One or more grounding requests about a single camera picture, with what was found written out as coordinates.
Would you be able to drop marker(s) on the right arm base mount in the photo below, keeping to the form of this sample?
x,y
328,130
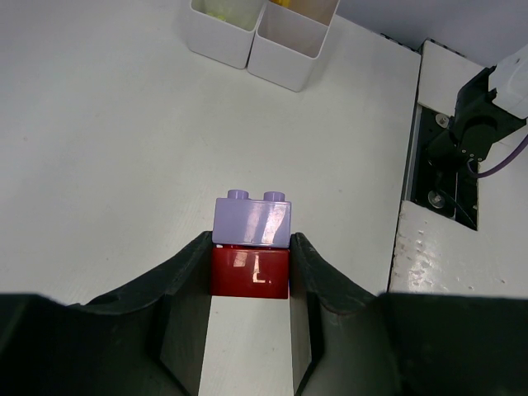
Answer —
x,y
451,194

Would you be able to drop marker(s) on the yellow long lego brick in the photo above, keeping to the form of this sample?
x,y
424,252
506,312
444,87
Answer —
x,y
283,3

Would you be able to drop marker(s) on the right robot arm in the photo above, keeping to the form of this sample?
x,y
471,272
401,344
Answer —
x,y
489,107

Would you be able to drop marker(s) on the purple lego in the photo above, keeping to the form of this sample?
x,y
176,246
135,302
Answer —
x,y
241,220

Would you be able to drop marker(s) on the white divided container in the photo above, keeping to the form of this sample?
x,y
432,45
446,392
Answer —
x,y
275,43

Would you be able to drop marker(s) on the red long lego brick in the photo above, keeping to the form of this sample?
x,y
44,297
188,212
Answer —
x,y
250,272

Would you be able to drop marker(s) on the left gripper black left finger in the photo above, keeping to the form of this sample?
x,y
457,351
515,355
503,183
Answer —
x,y
146,337

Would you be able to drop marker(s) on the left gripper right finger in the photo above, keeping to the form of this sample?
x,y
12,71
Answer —
x,y
347,341

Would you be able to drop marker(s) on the light green lego brick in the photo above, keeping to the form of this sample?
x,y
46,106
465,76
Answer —
x,y
220,17

